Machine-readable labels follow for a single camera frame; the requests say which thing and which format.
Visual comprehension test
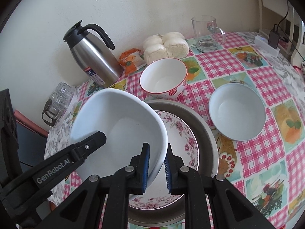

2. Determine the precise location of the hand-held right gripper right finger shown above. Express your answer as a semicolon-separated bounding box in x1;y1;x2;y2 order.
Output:
164;143;266;229

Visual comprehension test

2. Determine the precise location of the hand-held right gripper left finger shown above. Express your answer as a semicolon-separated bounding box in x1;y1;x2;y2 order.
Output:
51;143;151;229

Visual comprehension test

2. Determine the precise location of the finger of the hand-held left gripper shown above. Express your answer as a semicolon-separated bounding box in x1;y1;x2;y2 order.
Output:
31;131;107;192

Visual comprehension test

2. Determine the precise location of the pink floral round plate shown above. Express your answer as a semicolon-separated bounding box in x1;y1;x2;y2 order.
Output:
129;110;199;209

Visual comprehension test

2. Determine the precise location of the white square bowl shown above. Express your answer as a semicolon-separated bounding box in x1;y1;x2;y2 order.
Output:
69;88;168;194

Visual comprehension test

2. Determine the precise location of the round stainless steel basin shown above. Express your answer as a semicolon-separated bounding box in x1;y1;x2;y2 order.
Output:
127;99;219;227

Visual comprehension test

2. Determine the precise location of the small white round bowl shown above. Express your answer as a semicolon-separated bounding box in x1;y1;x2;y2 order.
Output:
209;83;266;142

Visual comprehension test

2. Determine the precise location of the strawberry print bowl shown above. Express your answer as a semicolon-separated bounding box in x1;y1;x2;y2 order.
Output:
139;58;189;101

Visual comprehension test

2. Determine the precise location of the dark blue cabinet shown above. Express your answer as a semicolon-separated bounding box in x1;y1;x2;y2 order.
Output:
14;122;48;172

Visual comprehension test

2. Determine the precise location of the small clear drinking glass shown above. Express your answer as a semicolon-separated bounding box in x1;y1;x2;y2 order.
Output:
56;98;70;113
49;92;60;108
56;82;72;96

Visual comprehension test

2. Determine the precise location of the pink board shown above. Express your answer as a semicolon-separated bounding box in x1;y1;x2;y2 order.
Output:
14;110;49;137

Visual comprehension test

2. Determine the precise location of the clear tray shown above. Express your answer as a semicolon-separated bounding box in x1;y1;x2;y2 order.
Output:
64;85;77;111

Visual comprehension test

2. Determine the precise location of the stainless steel thermos jug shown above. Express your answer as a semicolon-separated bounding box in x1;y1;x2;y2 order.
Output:
63;20;124;89

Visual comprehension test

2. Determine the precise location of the orange snack packet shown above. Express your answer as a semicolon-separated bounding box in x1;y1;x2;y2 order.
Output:
119;48;146;74

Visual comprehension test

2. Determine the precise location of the bag of steamed buns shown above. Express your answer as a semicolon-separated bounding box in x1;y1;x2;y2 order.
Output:
143;32;190;62

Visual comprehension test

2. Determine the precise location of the clear glass mug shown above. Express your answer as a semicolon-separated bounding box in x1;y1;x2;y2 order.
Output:
191;15;226;52

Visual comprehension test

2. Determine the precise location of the white power strip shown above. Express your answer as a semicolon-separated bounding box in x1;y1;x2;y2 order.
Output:
254;35;280;58

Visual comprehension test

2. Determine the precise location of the black charger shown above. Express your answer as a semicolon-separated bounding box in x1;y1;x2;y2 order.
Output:
268;24;281;48

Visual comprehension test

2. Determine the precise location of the white plastic shelf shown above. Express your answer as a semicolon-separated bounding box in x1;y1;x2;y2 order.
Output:
255;0;296;53

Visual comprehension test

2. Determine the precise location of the glass teapot with dark handle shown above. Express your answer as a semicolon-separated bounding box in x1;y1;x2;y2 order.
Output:
42;99;63;127

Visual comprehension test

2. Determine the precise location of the black cable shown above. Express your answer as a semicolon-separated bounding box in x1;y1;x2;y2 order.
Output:
273;0;289;30

